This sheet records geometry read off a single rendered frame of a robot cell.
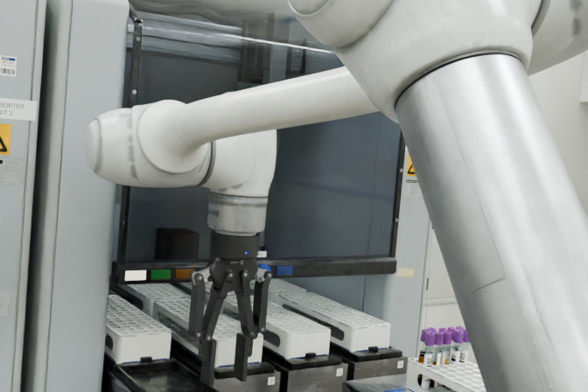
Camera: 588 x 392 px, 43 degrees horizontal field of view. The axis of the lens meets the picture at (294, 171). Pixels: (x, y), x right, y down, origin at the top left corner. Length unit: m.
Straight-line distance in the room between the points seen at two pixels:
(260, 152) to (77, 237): 0.35
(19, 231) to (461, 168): 0.87
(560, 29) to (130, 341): 0.95
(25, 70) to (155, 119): 0.30
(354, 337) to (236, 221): 0.50
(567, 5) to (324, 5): 0.22
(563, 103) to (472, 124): 3.27
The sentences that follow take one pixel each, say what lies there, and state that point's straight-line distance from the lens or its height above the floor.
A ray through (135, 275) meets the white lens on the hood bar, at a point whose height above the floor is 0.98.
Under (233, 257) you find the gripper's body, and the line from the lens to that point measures 1.13.
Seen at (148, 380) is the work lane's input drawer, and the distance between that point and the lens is 1.34.
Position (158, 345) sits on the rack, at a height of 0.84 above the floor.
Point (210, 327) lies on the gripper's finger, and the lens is 1.16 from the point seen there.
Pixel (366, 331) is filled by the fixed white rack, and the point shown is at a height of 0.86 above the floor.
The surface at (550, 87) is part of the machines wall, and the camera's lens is 3.71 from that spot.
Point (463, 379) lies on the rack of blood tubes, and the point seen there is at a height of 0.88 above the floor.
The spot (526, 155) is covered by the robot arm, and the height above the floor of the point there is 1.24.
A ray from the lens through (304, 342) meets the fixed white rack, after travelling 1.46.
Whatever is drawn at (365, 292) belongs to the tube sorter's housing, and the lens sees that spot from 1.69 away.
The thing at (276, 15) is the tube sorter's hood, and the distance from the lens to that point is 1.58.
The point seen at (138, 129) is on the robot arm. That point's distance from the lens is 1.01.
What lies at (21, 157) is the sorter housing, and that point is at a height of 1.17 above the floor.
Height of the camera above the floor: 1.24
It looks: 3 degrees down
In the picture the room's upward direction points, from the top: 5 degrees clockwise
